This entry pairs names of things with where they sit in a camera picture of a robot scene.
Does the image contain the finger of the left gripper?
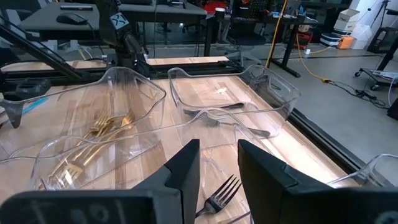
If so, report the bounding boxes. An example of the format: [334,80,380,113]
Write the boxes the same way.
[0,101,24,129]

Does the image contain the grey office chair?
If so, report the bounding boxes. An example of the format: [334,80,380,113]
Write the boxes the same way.
[225,18,267,68]

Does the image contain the black floor cable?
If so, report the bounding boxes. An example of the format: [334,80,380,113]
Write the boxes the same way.
[328,80,391,110]

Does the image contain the black slim keyboard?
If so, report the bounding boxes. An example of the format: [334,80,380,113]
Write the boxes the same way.
[59,4,94,11]

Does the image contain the yellow floor cable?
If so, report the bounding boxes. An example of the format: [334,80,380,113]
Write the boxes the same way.
[294,32,332,83]

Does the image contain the black floor object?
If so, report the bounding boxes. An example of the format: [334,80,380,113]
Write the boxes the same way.
[386,97,398,121]

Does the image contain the black standing desk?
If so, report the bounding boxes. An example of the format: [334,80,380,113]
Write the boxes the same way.
[229,12,321,78]

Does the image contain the white plastic container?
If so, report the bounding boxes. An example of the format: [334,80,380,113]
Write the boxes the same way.
[350,23,373,50]

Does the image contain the black rolling cart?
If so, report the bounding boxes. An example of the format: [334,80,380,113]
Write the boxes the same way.
[354,26,398,91]

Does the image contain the black desk device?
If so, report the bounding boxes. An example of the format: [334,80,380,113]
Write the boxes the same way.
[55,12,90,26]

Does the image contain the white cardboard boxes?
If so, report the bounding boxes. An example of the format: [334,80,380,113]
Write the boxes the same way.
[333,8,361,32]

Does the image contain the clear plastic bin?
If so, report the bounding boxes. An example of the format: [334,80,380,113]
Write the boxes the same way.
[326,153,398,189]
[30,107,274,224]
[167,64,302,140]
[0,66,167,187]

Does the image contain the white X sticker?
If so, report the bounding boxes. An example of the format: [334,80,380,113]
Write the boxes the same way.
[109,12,130,30]

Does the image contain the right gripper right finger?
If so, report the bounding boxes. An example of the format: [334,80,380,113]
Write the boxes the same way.
[238,139,333,224]

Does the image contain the silver fork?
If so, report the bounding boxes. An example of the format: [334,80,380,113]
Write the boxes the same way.
[195,174,243,219]

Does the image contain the blue-handled fork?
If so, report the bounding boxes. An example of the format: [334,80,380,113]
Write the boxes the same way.
[23,97,50,115]

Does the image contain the stacked blue-white boxes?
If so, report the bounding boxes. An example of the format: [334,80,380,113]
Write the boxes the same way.
[319,30,342,48]

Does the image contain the black tripod stand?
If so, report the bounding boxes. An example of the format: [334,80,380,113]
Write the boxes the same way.
[369,0,393,29]

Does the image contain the grey desk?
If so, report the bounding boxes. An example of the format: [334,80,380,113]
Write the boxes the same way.
[18,2,101,41]
[119,2,208,57]

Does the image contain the orange box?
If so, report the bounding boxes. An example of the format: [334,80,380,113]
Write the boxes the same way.
[338,36,355,50]

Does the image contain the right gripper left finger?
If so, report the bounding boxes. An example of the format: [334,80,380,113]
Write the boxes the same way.
[132,139,201,224]

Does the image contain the red desk object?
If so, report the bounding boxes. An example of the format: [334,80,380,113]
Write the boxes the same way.
[203,0,228,14]

